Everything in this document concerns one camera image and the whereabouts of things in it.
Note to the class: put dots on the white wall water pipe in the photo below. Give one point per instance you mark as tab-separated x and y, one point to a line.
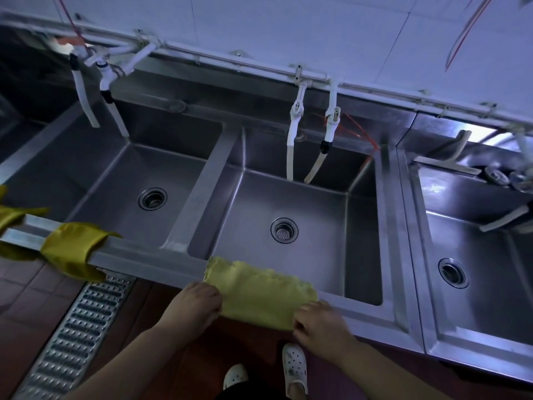
250	68

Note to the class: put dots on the white plastic squeegee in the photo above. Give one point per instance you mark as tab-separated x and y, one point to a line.
451	162

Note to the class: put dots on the white plastic faucet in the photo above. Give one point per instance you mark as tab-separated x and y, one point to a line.
296	112
104	72
332	120

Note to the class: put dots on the white clog shoe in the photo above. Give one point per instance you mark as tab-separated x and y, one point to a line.
235	375
295	366

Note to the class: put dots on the stainless steel sink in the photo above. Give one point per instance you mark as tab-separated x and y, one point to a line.
104	183
29	79
312	229
491	312

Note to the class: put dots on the person's left forearm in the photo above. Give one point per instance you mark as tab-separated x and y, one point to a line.
125	370

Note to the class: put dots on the yellow rubber glove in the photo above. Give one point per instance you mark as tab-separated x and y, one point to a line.
71	249
12	216

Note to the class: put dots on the person's right hand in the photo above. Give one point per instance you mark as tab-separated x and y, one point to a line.
325	329

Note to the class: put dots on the person's left hand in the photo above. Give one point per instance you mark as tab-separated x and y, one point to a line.
191	312

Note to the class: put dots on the metal floor drain grate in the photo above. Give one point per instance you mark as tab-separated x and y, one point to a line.
71	345

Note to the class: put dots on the yellow woven cloth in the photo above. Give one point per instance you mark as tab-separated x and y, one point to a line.
258	291

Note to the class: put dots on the person's right forearm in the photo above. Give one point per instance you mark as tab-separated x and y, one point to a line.
395	379

